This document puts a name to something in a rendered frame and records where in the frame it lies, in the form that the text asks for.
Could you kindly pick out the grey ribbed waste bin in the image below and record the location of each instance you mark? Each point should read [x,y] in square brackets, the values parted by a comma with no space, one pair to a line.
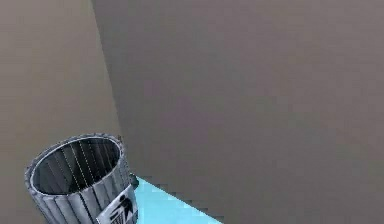
[83,196]

